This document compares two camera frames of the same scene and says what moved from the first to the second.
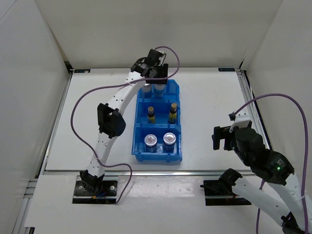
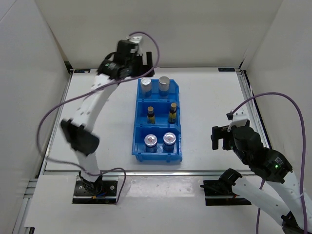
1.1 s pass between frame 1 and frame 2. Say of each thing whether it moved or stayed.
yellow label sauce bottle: stayed
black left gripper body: moved
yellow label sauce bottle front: stayed
